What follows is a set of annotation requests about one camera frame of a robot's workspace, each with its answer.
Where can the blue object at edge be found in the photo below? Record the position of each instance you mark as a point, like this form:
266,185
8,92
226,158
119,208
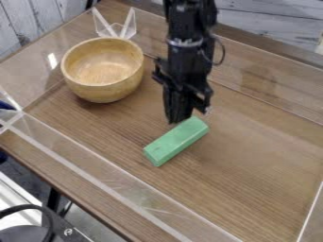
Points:
6,106

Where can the clear acrylic tray wall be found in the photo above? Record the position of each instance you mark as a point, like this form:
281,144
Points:
245,185

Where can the brown wooden bowl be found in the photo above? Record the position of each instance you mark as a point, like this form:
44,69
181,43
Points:
103,69

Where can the green rectangular block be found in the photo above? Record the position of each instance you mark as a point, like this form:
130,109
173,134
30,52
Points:
173,142

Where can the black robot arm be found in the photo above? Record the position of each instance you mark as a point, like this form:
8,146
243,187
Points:
191,19

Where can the black base with screw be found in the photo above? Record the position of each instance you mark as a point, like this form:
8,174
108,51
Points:
58,229

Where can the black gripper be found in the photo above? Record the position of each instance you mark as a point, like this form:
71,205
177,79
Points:
182,74

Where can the black table leg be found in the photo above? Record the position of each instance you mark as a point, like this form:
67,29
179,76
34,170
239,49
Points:
54,200

